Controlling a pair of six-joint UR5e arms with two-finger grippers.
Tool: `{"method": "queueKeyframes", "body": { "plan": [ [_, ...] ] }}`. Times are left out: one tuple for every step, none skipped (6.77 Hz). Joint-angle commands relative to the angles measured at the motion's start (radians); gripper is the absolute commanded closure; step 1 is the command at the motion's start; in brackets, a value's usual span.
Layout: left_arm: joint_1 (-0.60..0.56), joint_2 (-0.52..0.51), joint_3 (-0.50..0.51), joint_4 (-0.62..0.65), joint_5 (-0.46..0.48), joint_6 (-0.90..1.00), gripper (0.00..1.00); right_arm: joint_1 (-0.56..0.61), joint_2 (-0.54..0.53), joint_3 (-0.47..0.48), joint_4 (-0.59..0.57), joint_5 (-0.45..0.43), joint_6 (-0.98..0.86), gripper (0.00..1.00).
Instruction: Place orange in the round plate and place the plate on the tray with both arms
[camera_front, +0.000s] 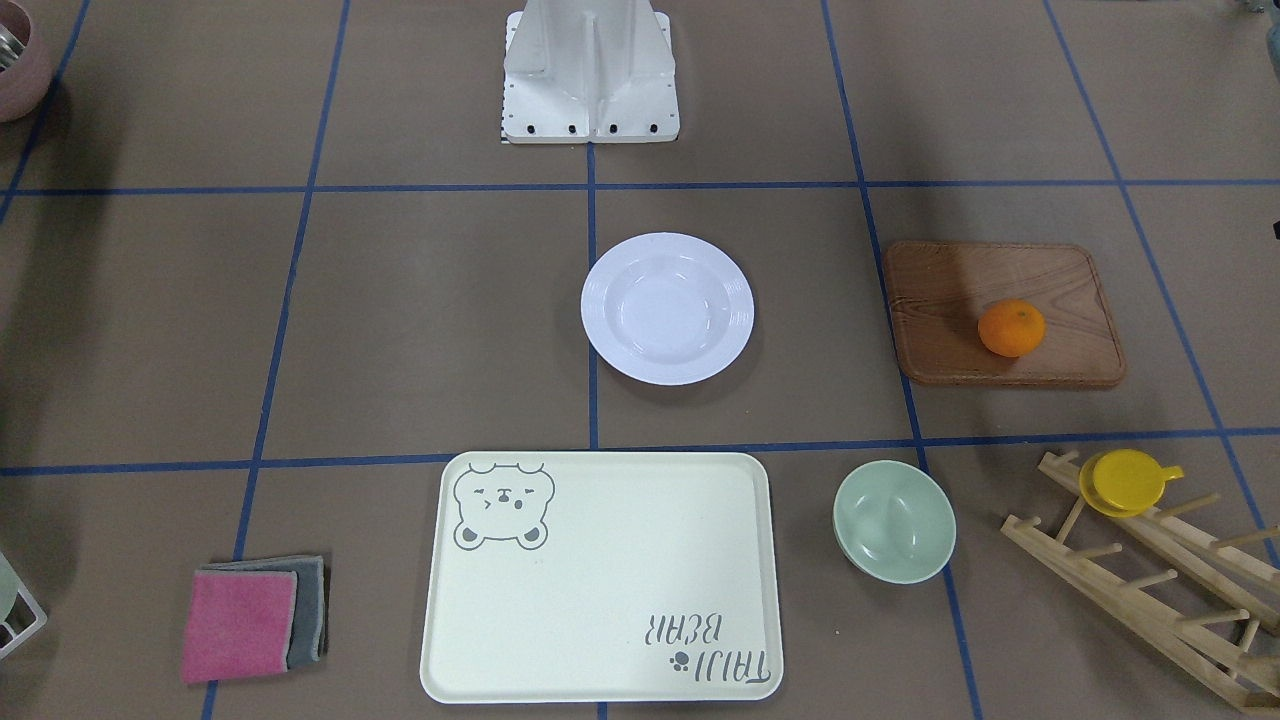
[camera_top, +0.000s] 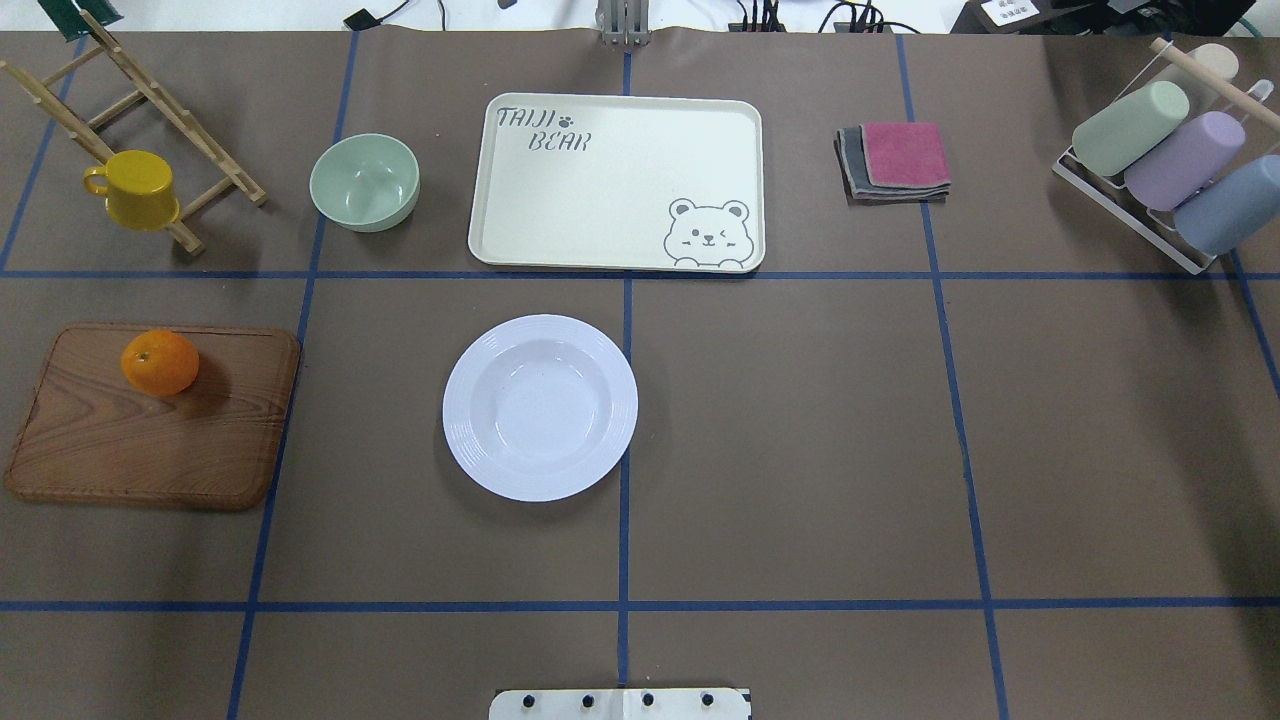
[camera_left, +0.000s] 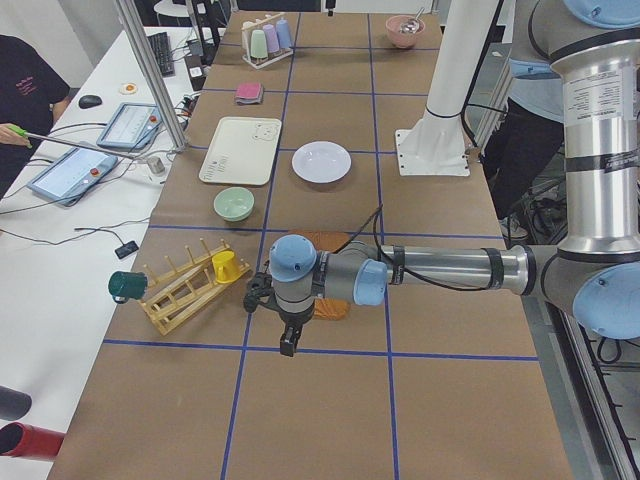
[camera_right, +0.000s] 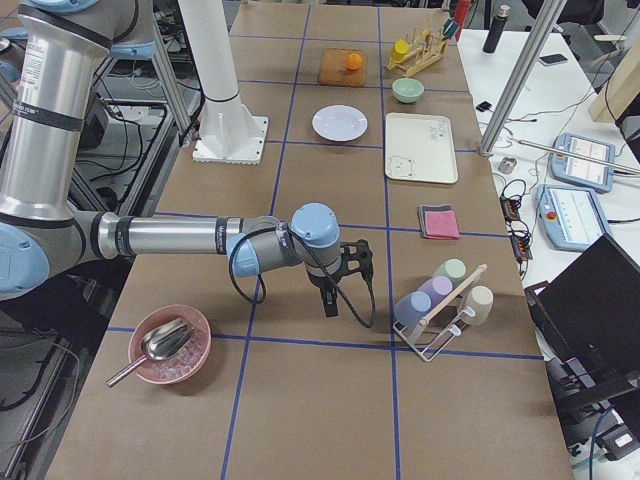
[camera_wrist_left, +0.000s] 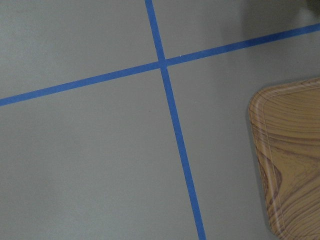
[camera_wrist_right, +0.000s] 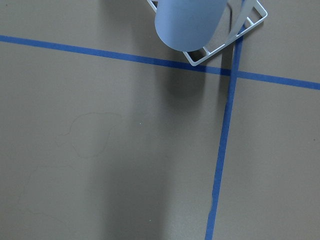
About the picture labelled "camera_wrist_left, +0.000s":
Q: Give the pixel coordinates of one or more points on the wooden tray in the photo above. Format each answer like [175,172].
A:
[285,123]

